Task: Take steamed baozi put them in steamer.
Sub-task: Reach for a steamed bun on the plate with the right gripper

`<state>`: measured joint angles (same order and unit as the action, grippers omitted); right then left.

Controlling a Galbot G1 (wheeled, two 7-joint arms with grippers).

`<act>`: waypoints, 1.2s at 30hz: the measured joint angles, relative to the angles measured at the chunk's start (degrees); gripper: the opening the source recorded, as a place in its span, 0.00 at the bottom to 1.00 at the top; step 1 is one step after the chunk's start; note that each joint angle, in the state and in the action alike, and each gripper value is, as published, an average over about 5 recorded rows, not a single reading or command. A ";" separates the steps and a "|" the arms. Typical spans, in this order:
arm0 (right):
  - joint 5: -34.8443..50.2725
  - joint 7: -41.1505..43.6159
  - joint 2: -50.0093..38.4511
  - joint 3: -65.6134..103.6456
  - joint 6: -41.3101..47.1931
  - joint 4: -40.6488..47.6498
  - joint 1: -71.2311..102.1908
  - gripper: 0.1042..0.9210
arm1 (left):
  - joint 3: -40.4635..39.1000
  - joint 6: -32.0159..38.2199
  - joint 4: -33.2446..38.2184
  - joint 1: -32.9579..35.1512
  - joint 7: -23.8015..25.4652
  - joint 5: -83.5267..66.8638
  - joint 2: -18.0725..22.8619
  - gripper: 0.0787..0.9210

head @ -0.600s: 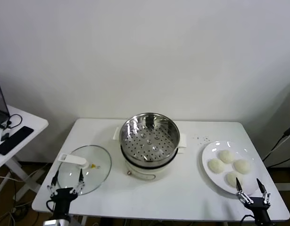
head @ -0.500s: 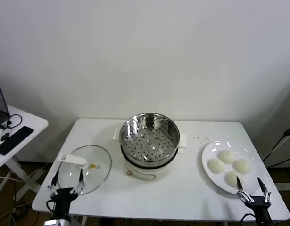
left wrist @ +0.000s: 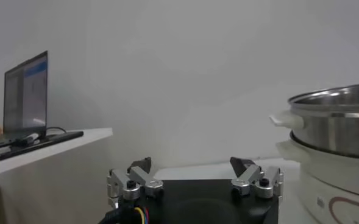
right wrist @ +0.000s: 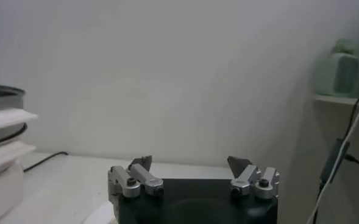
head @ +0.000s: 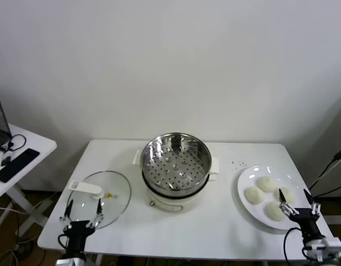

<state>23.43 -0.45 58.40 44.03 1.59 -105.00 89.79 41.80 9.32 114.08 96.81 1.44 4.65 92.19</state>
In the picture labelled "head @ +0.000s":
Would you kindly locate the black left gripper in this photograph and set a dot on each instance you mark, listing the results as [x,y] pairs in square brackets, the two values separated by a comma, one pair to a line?
[78,228]

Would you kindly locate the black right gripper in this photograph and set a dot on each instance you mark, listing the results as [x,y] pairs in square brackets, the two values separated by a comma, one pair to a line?
[307,220]

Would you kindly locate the white steamed baozi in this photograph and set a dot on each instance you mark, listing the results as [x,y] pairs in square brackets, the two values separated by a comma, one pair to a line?
[274,212]
[266,184]
[289,195]
[254,195]

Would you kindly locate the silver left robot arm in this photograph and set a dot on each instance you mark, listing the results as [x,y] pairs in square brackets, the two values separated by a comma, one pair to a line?
[70,262]

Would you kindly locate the perforated steel steamer basket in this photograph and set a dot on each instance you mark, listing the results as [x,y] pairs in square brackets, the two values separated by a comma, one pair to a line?
[145,158]

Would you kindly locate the white round plate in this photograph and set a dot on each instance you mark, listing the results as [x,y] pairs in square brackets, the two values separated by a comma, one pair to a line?
[259,173]

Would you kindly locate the flat black phone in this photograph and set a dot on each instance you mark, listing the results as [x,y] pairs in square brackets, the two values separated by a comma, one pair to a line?
[16,164]

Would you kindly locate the white electric pot base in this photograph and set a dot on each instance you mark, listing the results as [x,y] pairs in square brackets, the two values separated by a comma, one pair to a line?
[170,203]

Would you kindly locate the white side table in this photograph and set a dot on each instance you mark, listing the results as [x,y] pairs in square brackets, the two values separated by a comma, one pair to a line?
[34,138]

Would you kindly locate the small black adapter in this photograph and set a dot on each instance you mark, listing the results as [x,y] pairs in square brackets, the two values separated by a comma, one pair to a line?
[5,160]

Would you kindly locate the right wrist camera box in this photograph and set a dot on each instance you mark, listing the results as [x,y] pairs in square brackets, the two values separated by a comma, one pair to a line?
[334,243]

